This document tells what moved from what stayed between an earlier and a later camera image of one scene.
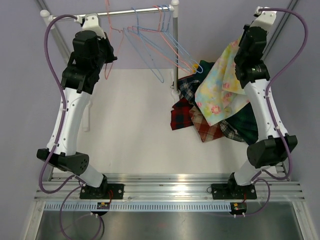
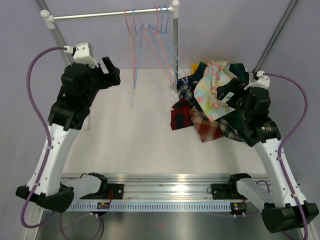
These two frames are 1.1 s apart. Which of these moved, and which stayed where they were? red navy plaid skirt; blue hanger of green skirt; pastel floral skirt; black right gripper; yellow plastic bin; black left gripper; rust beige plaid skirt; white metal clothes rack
Moved: pastel floral skirt; black left gripper; black right gripper; blue hanger of green skirt
Stayed: yellow plastic bin; rust beige plaid skirt; red navy plaid skirt; white metal clothes rack
